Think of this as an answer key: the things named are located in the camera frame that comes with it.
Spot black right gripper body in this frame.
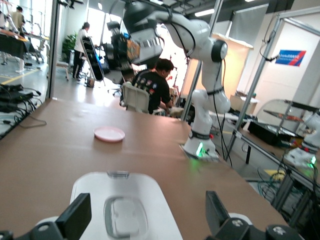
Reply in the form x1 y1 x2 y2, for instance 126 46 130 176
106 21 135 77

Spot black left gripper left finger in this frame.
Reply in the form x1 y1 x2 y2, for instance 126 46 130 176
0 192 92 240

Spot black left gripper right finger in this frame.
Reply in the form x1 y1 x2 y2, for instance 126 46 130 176
204 190 305 240

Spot white lunch box grey clips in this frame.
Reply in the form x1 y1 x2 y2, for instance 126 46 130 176
69 170 184 240

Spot pale cardboard box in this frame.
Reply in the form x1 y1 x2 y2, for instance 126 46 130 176
229 93 260 116

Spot standing person white shirt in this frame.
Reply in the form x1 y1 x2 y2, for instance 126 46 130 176
72 21 91 81

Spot green potted plant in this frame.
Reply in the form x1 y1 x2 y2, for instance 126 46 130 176
61 32 79 62

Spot white chair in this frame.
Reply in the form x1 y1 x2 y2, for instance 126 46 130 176
121 82 151 115

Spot seated person black shirt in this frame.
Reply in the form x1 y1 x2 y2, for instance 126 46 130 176
131 58 185 117

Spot pink round plate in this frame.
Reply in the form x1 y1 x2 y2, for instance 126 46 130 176
93 125 126 144

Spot white ceiling light tube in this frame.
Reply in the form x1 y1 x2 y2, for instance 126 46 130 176
194 8 216 18

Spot person khaki shirt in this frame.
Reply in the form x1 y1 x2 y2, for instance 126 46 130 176
9 6 26 35

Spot table with black cloth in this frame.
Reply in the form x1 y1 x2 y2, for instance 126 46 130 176
0 33 36 66

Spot curved glass display case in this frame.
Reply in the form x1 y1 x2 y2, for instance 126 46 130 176
249 98 320 146

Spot white robot green light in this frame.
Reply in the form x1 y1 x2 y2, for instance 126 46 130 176
297 108 320 173

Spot grey roller blind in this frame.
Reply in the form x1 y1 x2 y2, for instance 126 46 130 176
228 3 270 47

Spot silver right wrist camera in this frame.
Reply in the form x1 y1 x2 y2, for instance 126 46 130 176
81 36 105 82

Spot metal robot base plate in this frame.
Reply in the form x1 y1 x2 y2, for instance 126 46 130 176
178 142 222 163

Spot aluminium frame post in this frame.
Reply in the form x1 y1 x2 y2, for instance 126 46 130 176
46 0 61 100
224 12 286 162
180 0 224 121

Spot thin black looped cable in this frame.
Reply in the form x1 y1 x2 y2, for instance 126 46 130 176
18 115 48 130

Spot black cable bundle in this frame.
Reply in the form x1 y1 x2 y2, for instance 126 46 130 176
0 83 42 118

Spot large blue wall sign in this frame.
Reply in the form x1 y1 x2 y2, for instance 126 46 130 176
274 49 307 67

